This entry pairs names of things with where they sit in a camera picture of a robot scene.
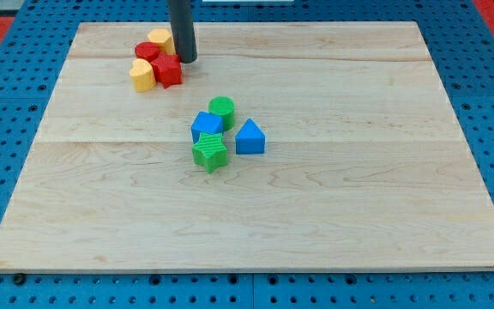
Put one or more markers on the green circle block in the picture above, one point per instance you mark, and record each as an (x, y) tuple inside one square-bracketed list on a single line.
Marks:
[(224, 107)]

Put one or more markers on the red circle block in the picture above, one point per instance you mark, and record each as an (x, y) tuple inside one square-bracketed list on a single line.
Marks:
[(147, 50)]

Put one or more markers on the yellow pentagon block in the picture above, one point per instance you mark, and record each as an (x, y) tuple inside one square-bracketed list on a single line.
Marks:
[(163, 39)]

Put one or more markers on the blue triangle block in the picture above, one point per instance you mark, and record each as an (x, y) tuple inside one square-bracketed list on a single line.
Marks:
[(250, 139)]

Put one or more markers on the green star block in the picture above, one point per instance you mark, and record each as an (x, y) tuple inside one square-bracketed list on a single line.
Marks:
[(210, 152)]

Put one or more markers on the blue cube block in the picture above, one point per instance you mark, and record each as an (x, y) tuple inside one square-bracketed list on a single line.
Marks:
[(206, 122)]

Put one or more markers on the red star block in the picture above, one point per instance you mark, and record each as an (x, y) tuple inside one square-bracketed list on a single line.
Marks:
[(167, 69)]

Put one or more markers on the light wooden board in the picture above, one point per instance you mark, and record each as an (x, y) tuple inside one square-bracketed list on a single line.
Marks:
[(366, 168)]

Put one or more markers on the yellow heart block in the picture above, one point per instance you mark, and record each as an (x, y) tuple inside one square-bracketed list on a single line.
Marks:
[(142, 75)]

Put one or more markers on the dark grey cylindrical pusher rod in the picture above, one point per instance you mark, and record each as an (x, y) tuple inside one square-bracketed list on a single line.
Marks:
[(182, 24)]

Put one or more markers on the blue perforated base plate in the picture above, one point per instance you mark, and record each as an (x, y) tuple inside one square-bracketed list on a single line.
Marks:
[(33, 50)]

